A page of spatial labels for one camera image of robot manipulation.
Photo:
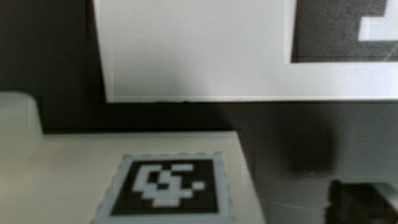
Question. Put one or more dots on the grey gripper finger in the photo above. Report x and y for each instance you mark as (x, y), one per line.
(363, 203)

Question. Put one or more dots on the white drawer tray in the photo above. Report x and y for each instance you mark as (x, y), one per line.
(120, 178)

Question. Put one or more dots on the white fiducial marker sheet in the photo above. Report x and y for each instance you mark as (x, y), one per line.
(247, 50)

